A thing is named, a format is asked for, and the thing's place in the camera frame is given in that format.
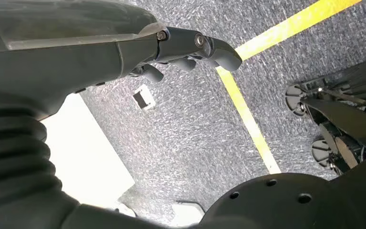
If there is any white desk foot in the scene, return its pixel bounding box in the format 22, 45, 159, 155
170, 201, 206, 229
115, 202, 137, 219

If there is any short yellow floor tape strip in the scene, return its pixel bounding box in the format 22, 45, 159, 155
215, 66, 282, 175

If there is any white desk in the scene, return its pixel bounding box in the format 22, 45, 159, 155
40, 93, 136, 210

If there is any black robot waist housing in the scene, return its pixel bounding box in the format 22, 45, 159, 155
198, 146, 366, 229

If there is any ribbed grey left arm sleeve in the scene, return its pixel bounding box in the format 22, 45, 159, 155
0, 90, 171, 229

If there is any long yellow floor tape strip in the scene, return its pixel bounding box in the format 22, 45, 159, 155
234, 0, 362, 61

